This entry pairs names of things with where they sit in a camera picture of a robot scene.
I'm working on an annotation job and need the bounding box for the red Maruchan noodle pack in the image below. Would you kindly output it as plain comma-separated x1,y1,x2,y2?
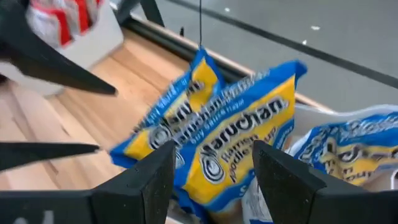
26,0,81,49
74,0,103,32

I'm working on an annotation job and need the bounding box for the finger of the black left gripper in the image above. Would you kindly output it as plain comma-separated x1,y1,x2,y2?
0,142,101,171
0,0,117,96

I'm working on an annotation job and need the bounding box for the long black floor cable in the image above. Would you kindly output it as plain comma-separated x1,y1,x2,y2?
198,0,203,47

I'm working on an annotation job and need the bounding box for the blue Maruchan noodle pack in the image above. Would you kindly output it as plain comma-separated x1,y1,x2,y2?
109,46,226,169
174,60,308,218
287,105,398,187
241,177,274,224

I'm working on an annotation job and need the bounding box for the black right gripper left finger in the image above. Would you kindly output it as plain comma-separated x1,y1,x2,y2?
0,139,177,224

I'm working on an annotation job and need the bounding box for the black aluminium table frame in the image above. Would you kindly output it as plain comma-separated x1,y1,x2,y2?
114,0,249,83

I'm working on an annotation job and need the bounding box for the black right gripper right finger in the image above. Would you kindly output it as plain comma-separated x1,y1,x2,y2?
252,139,398,224

